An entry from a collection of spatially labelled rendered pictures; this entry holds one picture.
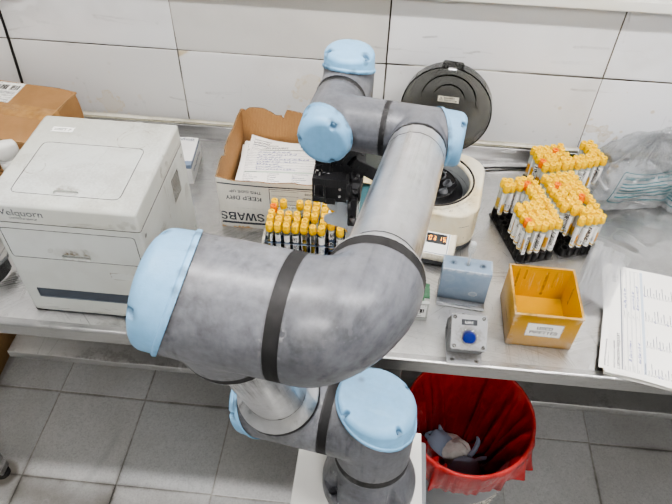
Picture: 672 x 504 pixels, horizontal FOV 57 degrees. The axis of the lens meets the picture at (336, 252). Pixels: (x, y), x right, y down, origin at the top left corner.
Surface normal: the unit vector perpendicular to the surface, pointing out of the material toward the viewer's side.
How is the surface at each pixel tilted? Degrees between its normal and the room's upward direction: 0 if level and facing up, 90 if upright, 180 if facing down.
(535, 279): 90
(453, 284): 90
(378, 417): 8
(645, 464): 0
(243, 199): 86
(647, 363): 1
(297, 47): 90
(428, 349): 0
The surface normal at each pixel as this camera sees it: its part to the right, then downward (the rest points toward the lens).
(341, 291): 0.27, -0.48
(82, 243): -0.10, 0.71
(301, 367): 0.00, 0.56
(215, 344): -0.24, 0.47
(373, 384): 0.15, -0.72
